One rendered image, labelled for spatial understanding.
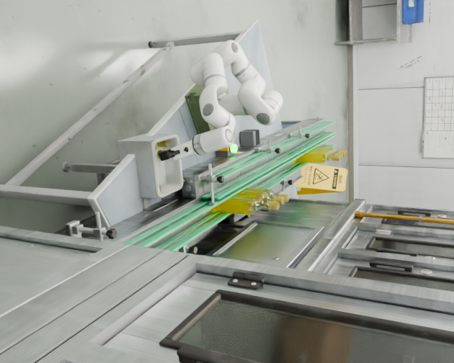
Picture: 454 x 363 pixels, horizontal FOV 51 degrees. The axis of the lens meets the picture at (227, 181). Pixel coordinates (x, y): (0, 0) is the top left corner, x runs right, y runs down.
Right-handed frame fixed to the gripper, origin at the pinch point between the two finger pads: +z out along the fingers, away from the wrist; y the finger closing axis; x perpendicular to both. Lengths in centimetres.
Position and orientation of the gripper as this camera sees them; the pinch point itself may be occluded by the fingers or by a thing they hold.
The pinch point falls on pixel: (167, 154)
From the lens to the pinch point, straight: 184.1
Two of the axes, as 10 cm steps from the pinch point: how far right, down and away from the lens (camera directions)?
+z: -8.3, 2.0, 5.2
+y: 4.7, -2.7, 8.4
